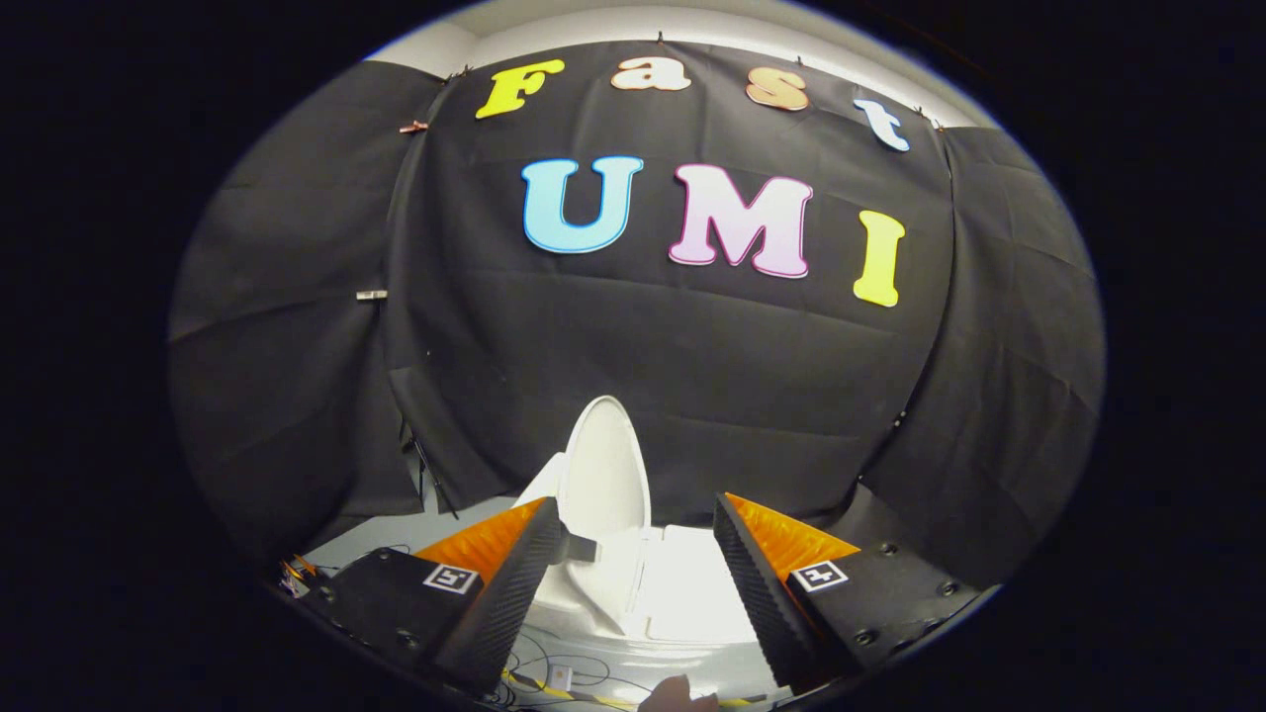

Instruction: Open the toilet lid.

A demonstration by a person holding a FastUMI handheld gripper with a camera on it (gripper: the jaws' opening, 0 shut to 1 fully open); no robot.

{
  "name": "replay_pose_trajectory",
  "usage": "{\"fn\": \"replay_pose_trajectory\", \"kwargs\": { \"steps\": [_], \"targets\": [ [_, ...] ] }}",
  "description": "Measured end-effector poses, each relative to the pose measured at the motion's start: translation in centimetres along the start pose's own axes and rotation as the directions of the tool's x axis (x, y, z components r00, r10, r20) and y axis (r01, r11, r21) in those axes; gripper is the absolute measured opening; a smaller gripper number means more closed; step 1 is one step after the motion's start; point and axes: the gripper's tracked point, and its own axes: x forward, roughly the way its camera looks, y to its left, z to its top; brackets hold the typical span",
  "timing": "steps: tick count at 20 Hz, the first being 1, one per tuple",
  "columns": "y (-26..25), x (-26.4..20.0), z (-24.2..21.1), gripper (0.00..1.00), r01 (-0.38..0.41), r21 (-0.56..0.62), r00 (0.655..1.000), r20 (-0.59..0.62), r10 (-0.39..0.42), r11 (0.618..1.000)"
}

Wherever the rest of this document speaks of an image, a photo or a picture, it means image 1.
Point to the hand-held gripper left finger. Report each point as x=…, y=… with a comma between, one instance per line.
x=514, y=603

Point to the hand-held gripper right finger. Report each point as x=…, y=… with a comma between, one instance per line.
x=767, y=603

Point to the black round lid lifter tab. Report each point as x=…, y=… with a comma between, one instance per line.
x=584, y=548

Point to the white toilet tank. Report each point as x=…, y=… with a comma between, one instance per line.
x=544, y=487

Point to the small white box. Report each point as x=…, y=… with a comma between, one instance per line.
x=561, y=677

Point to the black thin stand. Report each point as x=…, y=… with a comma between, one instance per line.
x=427, y=465

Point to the black backdrop cloth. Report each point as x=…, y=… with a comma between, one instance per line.
x=692, y=346

